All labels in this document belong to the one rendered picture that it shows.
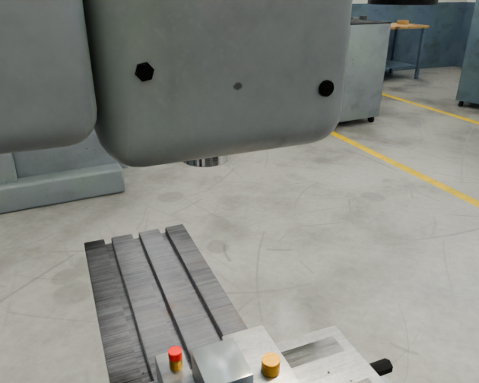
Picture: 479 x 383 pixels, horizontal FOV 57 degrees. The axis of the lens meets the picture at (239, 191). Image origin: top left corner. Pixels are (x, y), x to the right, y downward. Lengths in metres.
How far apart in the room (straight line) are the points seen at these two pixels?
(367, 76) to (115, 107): 4.96
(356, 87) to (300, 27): 4.81
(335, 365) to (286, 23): 0.46
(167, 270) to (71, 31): 0.71
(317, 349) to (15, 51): 0.53
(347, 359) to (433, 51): 9.35
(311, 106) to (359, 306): 2.04
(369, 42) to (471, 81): 1.89
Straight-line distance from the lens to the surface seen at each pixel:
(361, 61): 5.11
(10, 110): 0.26
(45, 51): 0.26
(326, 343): 0.66
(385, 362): 0.68
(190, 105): 0.29
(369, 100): 5.30
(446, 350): 2.23
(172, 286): 0.88
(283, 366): 0.57
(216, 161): 0.40
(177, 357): 0.55
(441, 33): 9.91
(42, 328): 2.32
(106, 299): 0.87
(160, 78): 0.29
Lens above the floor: 1.43
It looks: 25 degrees down
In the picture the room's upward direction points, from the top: straight up
